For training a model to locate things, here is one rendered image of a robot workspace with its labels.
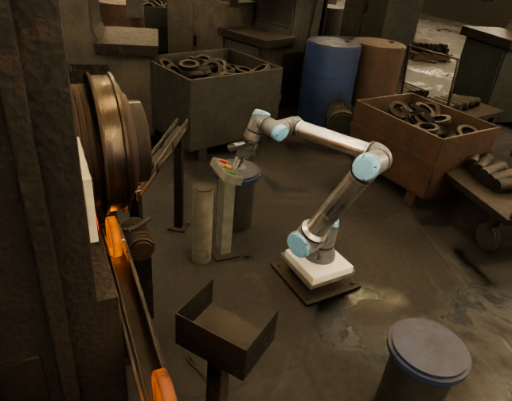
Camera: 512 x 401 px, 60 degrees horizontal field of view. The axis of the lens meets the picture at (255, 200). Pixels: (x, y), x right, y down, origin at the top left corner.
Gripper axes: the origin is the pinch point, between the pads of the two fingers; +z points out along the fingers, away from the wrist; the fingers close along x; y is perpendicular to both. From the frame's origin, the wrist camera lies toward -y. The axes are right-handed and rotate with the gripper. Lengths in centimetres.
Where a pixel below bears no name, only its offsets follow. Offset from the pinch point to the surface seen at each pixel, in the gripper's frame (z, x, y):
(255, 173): 8.4, 26.3, 31.9
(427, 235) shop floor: 8, -23, 158
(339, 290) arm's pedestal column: 39, -53, 67
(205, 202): 21.7, -2.6, -10.7
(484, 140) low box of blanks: -67, 11, 208
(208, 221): 33.5, -2.5, -3.9
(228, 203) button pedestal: 21.9, 2.4, 7.2
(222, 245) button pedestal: 51, 2, 15
